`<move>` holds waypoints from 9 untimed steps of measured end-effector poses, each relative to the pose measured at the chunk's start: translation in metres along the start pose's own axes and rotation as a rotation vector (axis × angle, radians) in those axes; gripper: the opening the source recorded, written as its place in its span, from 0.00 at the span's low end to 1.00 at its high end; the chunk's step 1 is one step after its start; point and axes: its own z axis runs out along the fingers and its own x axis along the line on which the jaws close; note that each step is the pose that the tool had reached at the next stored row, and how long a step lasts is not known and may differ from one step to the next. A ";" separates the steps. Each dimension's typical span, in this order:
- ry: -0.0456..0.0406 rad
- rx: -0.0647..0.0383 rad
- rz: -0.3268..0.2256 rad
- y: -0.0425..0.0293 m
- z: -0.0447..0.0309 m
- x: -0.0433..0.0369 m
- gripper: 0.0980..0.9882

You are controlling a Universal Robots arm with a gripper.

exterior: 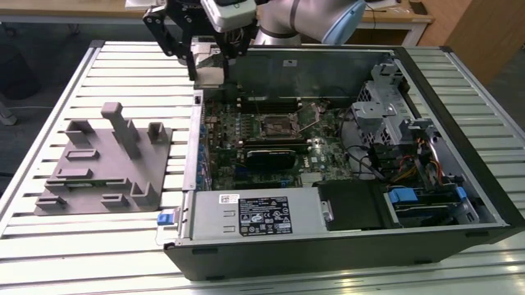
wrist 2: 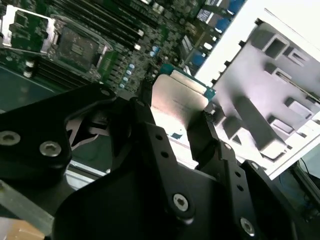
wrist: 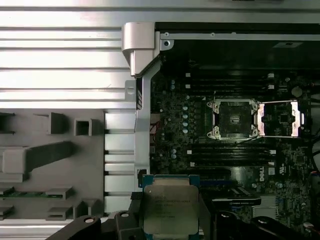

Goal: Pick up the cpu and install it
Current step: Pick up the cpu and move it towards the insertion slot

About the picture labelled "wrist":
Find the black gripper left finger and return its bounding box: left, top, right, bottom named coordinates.
left=51, top=191, right=145, bottom=240

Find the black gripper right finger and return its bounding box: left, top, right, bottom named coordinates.
left=198, top=197, right=308, bottom=240

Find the silver CPU green board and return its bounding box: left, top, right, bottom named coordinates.
left=138, top=173, right=201, bottom=240

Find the metal socket cover frame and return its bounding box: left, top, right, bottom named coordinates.
left=256, top=99, right=306, bottom=138

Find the CPU socket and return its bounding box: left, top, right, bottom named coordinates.
left=206, top=98, right=261, bottom=141

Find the black graphics card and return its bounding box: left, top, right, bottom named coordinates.
left=212, top=186, right=262, bottom=208

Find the silver chipset heatsink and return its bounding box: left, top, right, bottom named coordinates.
left=252, top=196, right=280, bottom=218

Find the black RAM slot bank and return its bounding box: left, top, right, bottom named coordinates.
left=186, top=71, right=275, bottom=93
left=187, top=147, right=277, bottom=169

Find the grey parts rack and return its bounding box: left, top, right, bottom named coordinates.
left=0, top=109, right=106, bottom=225

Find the black open PC case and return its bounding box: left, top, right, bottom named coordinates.
left=121, top=21, right=320, bottom=240

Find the green motherboard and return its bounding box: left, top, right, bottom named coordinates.
left=149, top=64, right=320, bottom=240

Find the green RAM stick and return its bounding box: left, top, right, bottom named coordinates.
left=0, top=191, right=50, bottom=199

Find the round coin cell battery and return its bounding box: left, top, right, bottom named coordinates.
left=291, top=85, right=305, bottom=98

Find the pale grey case corner bracket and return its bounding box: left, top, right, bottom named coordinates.
left=121, top=21, right=156, bottom=77

